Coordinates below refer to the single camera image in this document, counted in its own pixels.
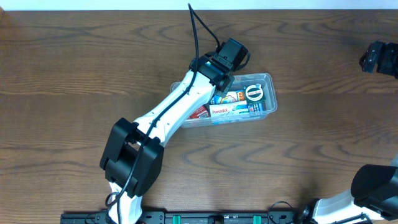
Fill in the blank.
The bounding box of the blue Cool Fever box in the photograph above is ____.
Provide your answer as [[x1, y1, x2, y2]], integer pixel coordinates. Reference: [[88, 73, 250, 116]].
[[210, 90, 267, 124]]

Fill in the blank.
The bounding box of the white Panadol box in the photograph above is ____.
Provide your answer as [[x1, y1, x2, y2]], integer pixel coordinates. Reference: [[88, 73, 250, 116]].
[[209, 101, 249, 117]]

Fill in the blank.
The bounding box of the clear plastic container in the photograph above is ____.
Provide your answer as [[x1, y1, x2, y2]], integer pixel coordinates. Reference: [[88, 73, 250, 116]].
[[182, 73, 277, 128]]

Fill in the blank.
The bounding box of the green round balm box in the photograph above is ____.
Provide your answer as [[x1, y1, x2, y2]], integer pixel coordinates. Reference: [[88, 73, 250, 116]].
[[243, 83, 266, 104]]

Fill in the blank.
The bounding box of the red Panadol box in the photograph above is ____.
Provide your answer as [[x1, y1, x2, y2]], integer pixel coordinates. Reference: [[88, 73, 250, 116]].
[[188, 105, 210, 119]]

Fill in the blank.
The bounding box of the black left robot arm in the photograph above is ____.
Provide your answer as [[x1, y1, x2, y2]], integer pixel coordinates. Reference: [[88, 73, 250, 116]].
[[99, 52, 241, 223]]

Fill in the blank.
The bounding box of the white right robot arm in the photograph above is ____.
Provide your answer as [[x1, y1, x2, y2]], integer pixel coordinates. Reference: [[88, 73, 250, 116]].
[[297, 41, 397, 224]]

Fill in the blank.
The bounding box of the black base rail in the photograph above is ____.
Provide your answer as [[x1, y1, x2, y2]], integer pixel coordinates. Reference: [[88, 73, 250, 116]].
[[60, 210, 295, 224]]

